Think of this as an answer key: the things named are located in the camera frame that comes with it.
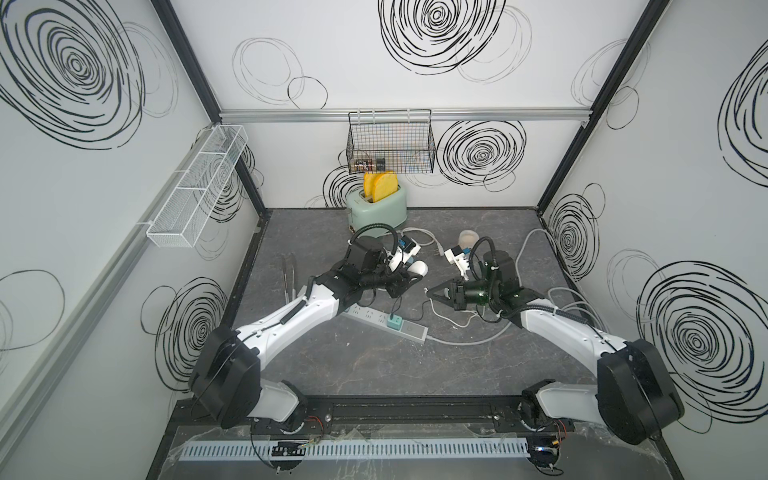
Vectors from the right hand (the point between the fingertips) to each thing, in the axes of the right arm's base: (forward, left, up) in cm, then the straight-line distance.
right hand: (432, 294), depth 77 cm
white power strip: (-1, +14, -14) cm, 20 cm away
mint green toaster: (+35, +12, -4) cm, 37 cm away
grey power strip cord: (+7, -52, -18) cm, 56 cm away
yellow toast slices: (+40, +16, +3) cm, 43 cm away
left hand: (+5, +5, +3) cm, 8 cm away
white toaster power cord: (+29, -6, -17) cm, 34 cm away
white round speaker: (+4, +4, +6) cm, 8 cm away
